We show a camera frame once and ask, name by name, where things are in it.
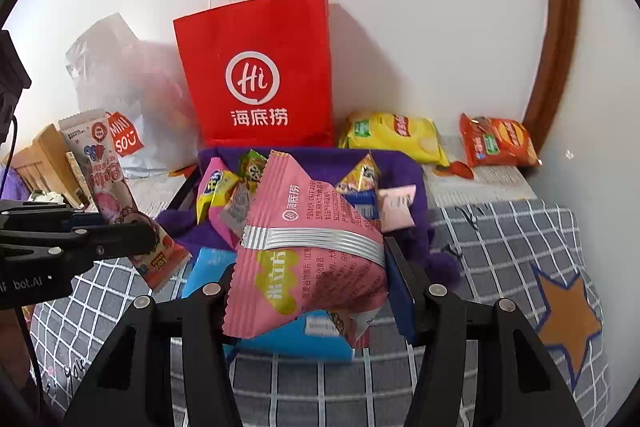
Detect small red packet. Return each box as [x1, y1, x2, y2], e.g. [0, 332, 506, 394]
[432, 160, 476, 181]

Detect yellow and magenta snack packet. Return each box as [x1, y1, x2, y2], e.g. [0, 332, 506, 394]
[334, 151, 382, 195]

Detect green snack packet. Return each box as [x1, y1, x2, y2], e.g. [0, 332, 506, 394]
[237, 149, 268, 195]

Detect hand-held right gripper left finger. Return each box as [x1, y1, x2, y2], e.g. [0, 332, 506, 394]
[62, 264, 238, 427]

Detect long pink biscuit packet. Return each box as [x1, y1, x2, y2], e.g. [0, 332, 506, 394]
[58, 108, 192, 293]

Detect brown wooden door frame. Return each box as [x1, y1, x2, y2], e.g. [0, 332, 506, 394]
[521, 0, 582, 152]

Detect purple fleece cloth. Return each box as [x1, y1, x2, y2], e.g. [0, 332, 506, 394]
[155, 146, 463, 290]

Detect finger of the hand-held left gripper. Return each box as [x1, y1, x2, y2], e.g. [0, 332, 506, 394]
[72, 219, 160, 270]
[62, 207, 110, 232]

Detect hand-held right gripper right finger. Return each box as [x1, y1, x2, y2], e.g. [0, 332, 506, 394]
[382, 237, 586, 427]

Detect yellow chips bag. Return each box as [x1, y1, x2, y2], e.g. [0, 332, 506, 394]
[338, 111, 451, 168]

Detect small yellow snack packet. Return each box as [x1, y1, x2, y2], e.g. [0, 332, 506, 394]
[196, 157, 242, 227]

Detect blue tissue pack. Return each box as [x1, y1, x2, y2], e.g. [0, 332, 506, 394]
[179, 246, 357, 364]

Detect white printed cloth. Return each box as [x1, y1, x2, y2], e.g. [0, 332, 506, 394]
[422, 134, 538, 208]

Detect red paper bag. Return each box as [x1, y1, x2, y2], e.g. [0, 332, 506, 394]
[173, 0, 335, 148]

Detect large pink snack packet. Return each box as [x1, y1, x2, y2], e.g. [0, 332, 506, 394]
[221, 150, 392, 350]

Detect small pale pink packet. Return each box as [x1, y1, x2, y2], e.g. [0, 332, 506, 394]
[376, 184, 418, 233]

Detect white plastic bag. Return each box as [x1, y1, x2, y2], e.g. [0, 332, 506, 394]
[65, 13, 202, 180]

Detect blue snack packet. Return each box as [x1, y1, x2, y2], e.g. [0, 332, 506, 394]
[344, 190, 383, 223]

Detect orange chips bag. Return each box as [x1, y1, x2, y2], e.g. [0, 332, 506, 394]
[459, 113, 542, 169]

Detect grey checked bedsheet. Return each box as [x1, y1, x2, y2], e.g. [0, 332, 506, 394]
[27, 177, 613, 427]

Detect light wooden furniture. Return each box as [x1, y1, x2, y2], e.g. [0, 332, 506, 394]
[9, 123, 83, 209]

